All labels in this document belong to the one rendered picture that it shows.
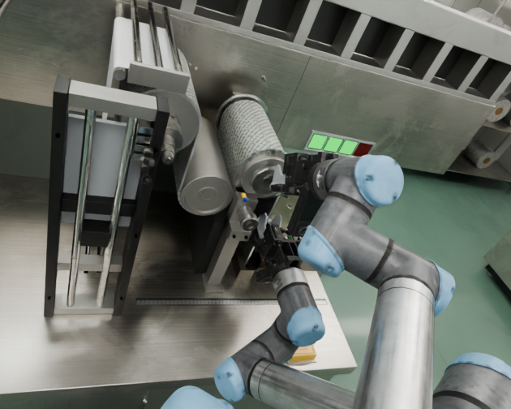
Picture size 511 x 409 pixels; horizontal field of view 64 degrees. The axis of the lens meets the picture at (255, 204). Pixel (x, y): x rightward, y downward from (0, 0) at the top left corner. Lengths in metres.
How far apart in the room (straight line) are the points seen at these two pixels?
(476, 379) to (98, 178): 0.68
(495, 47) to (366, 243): 1.02
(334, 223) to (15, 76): 0.85
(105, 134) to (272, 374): 0.51
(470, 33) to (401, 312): 1.04
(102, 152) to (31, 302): 0.44
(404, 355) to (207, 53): 0.86
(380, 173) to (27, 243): 0.86
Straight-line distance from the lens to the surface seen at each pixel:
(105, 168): 0.74
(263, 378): 0.80
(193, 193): 0.92
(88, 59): 1.11
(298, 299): 0.85
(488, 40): 1.48
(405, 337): 0.50
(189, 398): 0.34
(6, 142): 1.27
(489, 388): 0.73
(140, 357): 0.97
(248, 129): 0.97
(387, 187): 0.61
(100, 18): 1.07
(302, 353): 1.07
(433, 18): 1.33
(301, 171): 0.78
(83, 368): 0.95
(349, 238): 0.60
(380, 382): 0.46
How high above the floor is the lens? 1.74
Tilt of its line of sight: 36 degrees down
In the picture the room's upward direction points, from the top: 24 degrees clockwise
